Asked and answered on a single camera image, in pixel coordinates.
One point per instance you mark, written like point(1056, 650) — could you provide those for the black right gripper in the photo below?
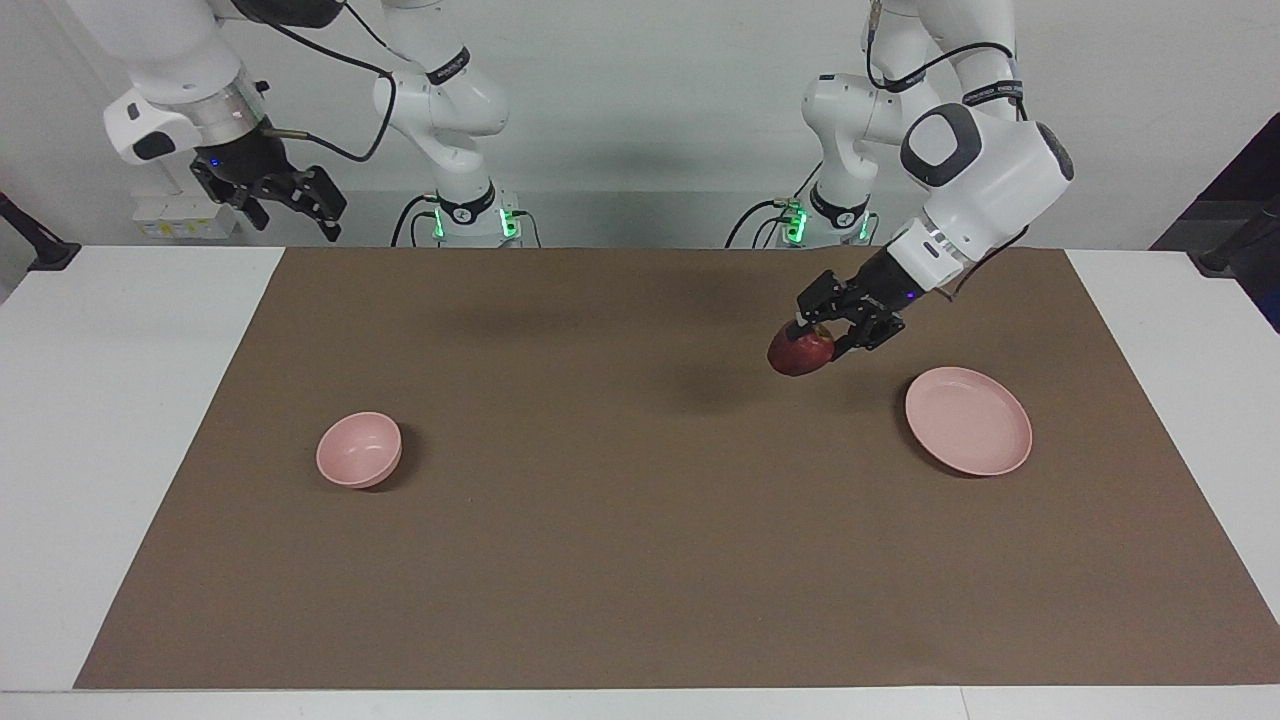
point(250, 165)

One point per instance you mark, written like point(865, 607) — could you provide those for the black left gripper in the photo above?
point(885, 290)

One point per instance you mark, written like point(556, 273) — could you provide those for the red apple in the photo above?
point(798, 352)

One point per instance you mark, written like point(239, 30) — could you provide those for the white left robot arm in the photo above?
point(990, 170)

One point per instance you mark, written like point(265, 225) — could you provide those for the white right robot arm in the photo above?
point(445, 100)

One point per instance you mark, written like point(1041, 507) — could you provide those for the pink plate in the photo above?
point(968, 420)

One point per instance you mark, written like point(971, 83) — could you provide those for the pink bowl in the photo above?
point(358, 450)

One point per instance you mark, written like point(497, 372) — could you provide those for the black clamp stand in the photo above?
point(45, 252)
point(1235, 245)

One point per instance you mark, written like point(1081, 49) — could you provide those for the brown table mat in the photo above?
point(640, 550)

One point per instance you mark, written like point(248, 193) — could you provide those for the dark panel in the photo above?
point(1255, 175)

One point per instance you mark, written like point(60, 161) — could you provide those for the white wall outlet box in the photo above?
point(185, 218)

